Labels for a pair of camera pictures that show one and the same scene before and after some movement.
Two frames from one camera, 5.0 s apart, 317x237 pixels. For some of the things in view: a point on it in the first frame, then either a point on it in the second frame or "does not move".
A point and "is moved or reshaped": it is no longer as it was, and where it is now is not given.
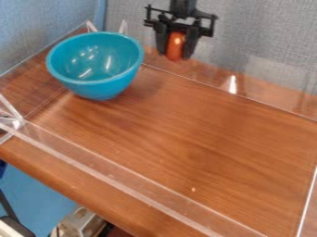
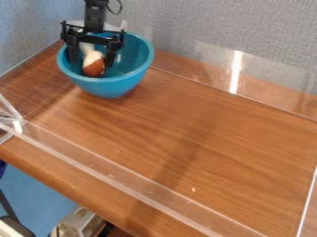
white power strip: [80, 224] does not move
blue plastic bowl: [97, 63] is moved or reshaped
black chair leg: [11, 218] does not move
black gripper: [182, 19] -> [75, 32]
